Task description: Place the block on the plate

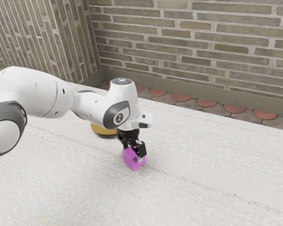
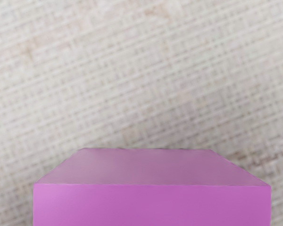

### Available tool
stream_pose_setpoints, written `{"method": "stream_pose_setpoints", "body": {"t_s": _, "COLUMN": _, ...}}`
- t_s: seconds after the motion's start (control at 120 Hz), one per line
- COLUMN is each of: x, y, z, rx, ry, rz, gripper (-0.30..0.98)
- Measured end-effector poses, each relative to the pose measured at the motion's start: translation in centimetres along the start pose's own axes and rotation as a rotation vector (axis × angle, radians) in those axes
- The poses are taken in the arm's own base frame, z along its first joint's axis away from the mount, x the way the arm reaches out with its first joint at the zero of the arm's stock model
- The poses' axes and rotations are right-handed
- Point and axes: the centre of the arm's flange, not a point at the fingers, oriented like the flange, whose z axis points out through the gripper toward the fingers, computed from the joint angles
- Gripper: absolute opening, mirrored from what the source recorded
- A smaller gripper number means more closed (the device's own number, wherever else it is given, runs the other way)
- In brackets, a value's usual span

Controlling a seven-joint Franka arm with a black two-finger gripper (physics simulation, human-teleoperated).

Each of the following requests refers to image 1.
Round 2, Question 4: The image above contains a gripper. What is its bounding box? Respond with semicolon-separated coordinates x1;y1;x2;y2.
117;128;147;163

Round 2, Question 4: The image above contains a magenta block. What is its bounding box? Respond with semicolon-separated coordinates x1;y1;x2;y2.
122;146;147;171

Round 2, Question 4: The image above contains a yellow round plate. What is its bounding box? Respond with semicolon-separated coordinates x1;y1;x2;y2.
90;123;119;137

